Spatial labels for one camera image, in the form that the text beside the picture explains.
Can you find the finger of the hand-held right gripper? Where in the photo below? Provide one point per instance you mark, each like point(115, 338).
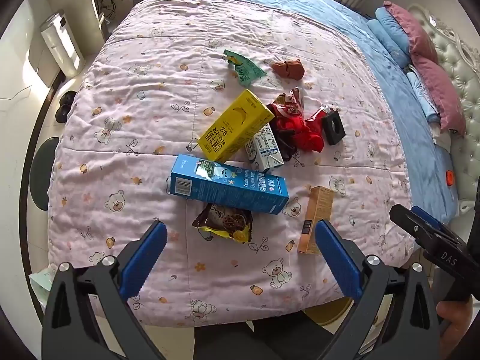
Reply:
point(431, 240)

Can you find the black slipper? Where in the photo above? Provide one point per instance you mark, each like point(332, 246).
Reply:
point(67, 99)
point(62, 114)

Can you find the blue cardboard box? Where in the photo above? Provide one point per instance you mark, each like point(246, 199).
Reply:
point(225, 187)

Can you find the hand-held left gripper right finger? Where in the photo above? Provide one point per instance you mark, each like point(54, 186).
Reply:
point(337, 258)

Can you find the brown snack wrapper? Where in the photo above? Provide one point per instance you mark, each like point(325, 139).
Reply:
point(225, 221)

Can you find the blue pillow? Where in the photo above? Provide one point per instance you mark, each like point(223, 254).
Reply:
point(380, 41)
point(392, 26)

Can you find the red cloth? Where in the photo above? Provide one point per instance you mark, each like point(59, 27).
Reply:
point(303, 135)

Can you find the blue bed sheet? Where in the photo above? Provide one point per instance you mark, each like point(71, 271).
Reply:
point(318, 3)

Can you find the pink printed quilt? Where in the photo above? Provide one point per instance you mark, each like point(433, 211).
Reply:
point(150, 101)

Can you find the yellow drink carton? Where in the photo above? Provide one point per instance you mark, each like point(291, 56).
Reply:
point(232, 127)

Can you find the brown sock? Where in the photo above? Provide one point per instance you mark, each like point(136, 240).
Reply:
point(288, 70)

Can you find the white cloth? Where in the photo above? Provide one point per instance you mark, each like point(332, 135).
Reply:
point(440, 135)

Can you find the large red snack wrapper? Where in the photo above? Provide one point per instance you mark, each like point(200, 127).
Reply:
point(288, 107)

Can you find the folded light blue cloth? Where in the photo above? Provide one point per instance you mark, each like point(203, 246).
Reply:
point(422, 97)

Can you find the light green paper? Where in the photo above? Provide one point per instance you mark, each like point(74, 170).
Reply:
point(41, 281)

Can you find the person's right hand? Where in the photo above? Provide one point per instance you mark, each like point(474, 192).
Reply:
point(455, 318)

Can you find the small red foil wrapper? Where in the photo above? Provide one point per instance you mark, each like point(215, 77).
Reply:
point(317, 116)

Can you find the dark round stool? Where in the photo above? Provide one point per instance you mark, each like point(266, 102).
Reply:
point(45, 172)

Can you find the yellow basin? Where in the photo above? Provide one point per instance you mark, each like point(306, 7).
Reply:
point(326, 311)

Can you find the white and blue milk carton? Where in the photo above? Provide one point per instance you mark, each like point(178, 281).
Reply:
point(264, 150)

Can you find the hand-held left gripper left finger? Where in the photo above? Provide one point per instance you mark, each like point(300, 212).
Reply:
point(144, 258)

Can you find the white air purifier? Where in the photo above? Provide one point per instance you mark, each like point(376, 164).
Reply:
point(62, 43)

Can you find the pink pillow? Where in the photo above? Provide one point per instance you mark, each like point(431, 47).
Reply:
point(412, 30)
point(438, 93)

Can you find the dark brown cloth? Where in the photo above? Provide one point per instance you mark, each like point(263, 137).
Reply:
point(287, 148)

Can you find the tufted grey headboard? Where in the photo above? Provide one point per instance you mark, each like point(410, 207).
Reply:
point(461, 75)

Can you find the orange tag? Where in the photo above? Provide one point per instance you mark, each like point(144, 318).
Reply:
point(449, 178)

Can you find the slim orange cardboard box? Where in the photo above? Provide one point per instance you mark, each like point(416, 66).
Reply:
point(318, 210)

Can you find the green snack wrapper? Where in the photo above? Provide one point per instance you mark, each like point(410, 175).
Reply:
point(245, 67)

